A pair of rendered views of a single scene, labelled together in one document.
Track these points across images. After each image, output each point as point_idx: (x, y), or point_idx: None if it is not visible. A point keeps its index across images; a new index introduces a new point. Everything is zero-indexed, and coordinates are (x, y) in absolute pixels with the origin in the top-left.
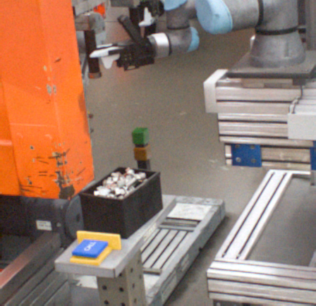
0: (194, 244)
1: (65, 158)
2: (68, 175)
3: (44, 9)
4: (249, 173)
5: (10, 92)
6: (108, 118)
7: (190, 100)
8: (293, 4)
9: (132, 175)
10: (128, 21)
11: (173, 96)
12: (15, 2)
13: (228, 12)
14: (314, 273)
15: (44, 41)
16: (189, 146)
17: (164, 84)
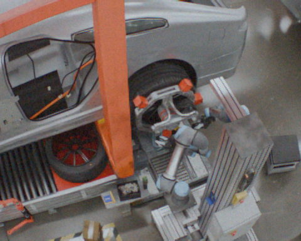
0: None
1: (117, 173)
2: (118, 176)
3: (114, 150)
4: None
5: (110, 151)
6: (250, 78)
7: (282, 91)
8: (182, 197)
9: (133, 188)
10: (170, 140)
11: (281, 83)
12: (110, 142)
13: (160, 188)
14: (168, 233)
15: (113, 155)
16: None
17: (287, 71)
